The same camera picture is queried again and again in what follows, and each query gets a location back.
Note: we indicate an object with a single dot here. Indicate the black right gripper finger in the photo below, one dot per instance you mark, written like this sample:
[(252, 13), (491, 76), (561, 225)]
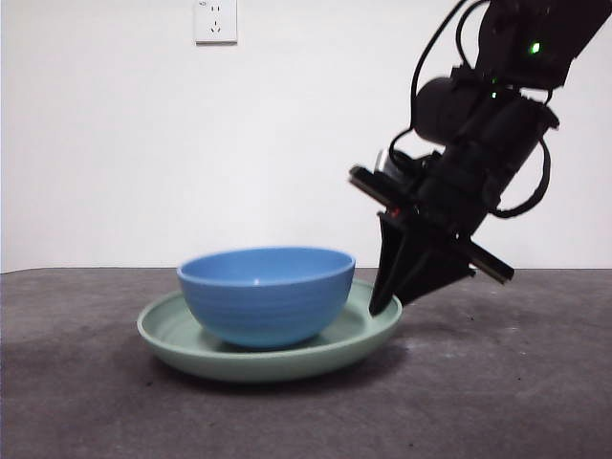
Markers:
[(386, 268), (437, 272)]

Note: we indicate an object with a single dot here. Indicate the blue ribbed bowl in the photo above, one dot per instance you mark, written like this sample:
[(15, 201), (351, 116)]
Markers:
[(268, 306)]

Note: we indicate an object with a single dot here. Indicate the pale green round plate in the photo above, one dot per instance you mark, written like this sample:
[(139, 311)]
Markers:
[(268, 365)]

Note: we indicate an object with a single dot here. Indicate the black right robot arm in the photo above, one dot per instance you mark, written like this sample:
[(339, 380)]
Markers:
[(507, 86)]

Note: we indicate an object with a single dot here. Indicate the white wall socket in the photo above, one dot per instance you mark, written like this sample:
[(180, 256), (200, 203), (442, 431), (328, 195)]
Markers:
[(216, 24)]

